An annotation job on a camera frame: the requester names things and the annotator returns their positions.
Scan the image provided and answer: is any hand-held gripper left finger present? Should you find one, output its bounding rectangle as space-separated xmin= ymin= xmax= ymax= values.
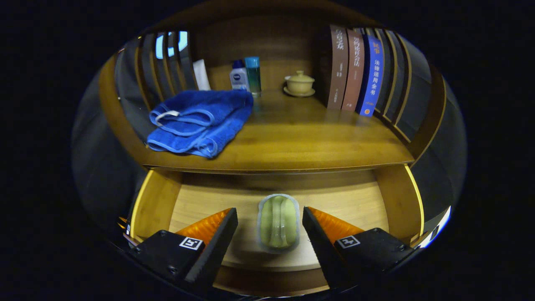
xmin=127 ymin=208 xmax=239 ymax=293

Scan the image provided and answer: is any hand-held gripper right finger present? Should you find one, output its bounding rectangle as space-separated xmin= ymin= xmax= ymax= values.
xmin=302 ymin=206 xmax=416 ymax=291

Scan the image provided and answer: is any white sponge brush green handle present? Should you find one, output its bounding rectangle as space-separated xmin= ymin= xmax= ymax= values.
xmin=257 ymin=194 xmax=301 ymax=254

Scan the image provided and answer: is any wooden drawer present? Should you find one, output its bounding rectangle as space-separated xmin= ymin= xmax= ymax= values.
xmin=125 ymin=164 xmax=426 ymax=297

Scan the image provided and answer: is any wooden countertop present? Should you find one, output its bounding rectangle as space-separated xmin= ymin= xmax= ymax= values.
xmin=142 ymin=90 xmax=415 ymax=174

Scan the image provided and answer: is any brown wooden cabinet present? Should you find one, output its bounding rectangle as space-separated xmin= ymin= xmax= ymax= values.
xmin=98 ymin=0 xmax=448 ymax=251

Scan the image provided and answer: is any blue folded towel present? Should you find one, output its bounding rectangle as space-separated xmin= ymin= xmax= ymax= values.
xmin=146 ymin=89 xmax=254 ymax=159

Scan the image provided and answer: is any beige lidded teacup with saucer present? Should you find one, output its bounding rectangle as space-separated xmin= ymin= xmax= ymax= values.
xmin=283 ymin=70 xmax=316 ymax=98

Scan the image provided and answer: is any white bottle with blue cap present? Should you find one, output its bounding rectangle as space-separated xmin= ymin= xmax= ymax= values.
xmin=229 ymin=60 xmax=250 ymax=92

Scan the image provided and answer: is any white tube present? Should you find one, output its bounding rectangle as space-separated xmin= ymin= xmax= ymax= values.
xmin=192 ymin=59 xmax=211 ymax=91

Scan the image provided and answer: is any teal clear bottle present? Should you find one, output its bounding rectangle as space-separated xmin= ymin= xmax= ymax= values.
xmin=245 ymin=57 xmax=262 ymax=97

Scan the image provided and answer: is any blue book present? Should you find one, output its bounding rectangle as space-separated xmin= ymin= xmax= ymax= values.
xmin=355 ymin=34 xmax=384 ymax=117

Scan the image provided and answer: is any reddish brown book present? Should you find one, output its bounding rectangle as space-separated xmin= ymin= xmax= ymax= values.
xmin=341 ymin=28 xmax=365 ymax=112

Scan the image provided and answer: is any dark brown book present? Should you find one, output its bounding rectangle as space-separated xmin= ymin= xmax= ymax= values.
xmin=320 ymin=24 xmax=349 ymax=110

